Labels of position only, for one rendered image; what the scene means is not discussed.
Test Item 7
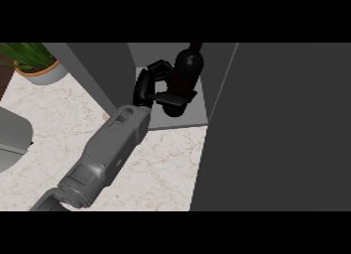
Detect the green plant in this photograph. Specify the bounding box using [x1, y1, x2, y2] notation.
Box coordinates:
[0, 43, 59, 71]

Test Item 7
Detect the grey rounded appliance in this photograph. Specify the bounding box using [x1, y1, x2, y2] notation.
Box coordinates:
[0, 100, 35, 177]

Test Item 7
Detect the dark wine bottle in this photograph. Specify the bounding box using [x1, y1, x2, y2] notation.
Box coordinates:
[161, 43, 207, 118]

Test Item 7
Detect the dark grey cabinet door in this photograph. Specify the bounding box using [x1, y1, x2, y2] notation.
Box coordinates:
[189, 43, 351, 212]

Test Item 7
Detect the grey cabinet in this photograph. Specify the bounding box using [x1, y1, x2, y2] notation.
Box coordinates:
[43, 43, 240, 132]

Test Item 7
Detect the white pot with orange rim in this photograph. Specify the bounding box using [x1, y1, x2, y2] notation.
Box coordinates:
[12, 59, 71, 86]

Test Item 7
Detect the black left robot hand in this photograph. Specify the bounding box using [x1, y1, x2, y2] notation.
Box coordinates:
[131, 59, 199, 110]

